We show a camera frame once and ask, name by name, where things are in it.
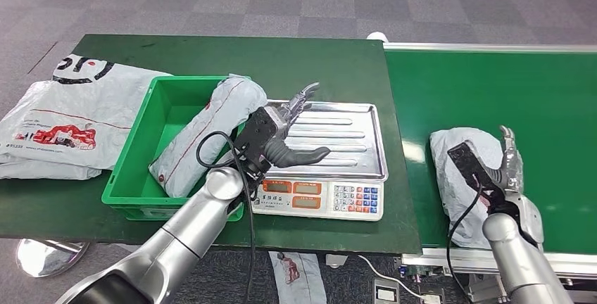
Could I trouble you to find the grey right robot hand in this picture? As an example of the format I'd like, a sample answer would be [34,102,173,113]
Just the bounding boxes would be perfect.
[491,125,526,196]

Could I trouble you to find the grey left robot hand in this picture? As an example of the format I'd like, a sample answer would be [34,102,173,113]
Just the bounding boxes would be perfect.
[263,82,331,172]

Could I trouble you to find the grey parcel with red print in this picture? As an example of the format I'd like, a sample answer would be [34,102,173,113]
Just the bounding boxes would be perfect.
[149,74,269,199]
[429,127,509,251]
[268,251,328,304]

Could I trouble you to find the green conveyor belt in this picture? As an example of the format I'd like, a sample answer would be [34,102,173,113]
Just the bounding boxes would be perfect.
[365,32,597,293]

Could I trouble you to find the grey floor socket box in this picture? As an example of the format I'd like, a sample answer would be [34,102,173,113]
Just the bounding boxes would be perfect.
[371,278,401,304]

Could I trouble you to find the white scale with steel tray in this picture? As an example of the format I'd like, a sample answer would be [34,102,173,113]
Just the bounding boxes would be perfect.
[251,100,389,222]

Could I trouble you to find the green plastic crate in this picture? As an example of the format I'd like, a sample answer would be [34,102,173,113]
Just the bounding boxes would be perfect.
[101,75,246,222]

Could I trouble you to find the floor socket with white plug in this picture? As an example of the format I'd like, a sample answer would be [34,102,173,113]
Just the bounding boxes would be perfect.
[417,285,444,304]

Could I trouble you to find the white bag with black print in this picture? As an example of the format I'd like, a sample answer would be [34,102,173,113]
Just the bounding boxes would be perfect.
[49,53,175,107]

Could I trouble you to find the white bag with red print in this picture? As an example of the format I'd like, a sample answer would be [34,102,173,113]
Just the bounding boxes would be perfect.
[0,80,156,171]

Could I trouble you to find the plain white bag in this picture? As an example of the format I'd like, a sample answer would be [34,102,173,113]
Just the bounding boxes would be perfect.
[0,152,103,181]

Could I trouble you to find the chrome round table foot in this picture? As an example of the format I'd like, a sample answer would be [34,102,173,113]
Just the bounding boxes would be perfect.
[15,239,89,279]

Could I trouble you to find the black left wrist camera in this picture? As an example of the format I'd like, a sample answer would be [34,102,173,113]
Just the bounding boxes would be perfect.
[233,106,279,175]

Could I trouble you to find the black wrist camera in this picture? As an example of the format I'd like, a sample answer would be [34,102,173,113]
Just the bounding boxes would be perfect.
[446,141,507,210]
[233,106,279,175]

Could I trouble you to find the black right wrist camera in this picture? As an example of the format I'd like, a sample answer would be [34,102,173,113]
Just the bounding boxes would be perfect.
[446,141,507,210]

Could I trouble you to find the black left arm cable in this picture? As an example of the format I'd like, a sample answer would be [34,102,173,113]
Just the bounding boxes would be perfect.
[196,130,256,304]

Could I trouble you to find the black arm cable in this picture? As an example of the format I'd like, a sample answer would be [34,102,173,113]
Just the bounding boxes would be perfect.
[446,185,486,304]
[196,130,256,304]

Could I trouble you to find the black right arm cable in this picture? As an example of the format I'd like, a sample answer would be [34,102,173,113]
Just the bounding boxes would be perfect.
[446,185,486,304]

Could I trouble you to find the white floor cable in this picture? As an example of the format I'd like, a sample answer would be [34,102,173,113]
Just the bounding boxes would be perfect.
[355,254,441,303]

